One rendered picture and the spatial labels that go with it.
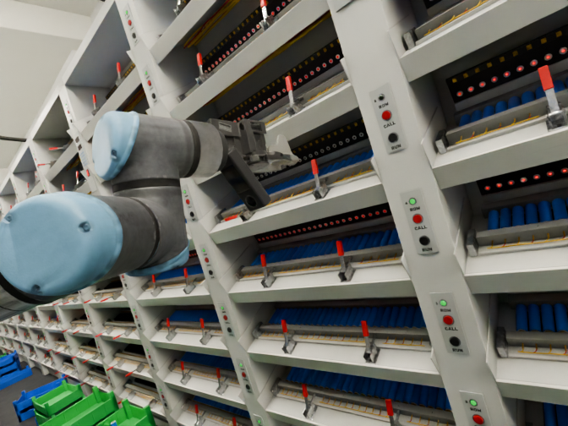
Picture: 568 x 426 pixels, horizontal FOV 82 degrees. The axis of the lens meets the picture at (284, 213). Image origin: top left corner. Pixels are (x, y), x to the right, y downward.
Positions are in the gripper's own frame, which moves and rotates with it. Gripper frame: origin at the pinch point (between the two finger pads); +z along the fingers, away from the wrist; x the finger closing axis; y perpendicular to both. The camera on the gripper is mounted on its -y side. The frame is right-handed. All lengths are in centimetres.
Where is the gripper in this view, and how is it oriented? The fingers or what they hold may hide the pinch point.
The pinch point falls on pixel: (288, 165)
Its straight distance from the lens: 70.5
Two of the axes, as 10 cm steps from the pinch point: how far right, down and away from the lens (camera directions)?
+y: -2.1, -9.7, 0.7
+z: 6.6, -0.9, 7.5
